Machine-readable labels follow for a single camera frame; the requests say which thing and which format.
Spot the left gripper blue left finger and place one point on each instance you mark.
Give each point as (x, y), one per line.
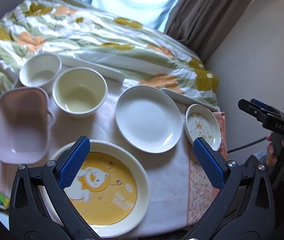
(39, 207)

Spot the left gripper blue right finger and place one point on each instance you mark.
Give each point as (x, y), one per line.
(244, 207)

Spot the large yellow bear plate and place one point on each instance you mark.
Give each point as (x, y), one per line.
(111, 190)

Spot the small duck pattern plate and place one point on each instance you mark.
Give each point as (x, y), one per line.
(200, 122)

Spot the cream yellow bowl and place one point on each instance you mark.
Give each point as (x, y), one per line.
(80, 91)

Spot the plain white plate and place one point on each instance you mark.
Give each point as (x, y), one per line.
(148, 119)

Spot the white ribbed bowl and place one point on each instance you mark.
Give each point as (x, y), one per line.
(41, 71)

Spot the orange floral cloth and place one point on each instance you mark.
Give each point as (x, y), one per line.
(200, 192)

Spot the white floral tablecloth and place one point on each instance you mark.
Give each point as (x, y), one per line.
(168, 172)

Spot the right brown curtain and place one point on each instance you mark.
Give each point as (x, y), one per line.
(202, 25)

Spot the floral green striped duvet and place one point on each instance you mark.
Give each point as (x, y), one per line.
(73, 28)

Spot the right white table rail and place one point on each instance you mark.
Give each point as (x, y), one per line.
(185, 100)

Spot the white table rail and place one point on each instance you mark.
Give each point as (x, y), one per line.
(106, 72)
(185, 100)

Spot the left white table rail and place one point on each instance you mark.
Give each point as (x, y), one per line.
(106, 72)

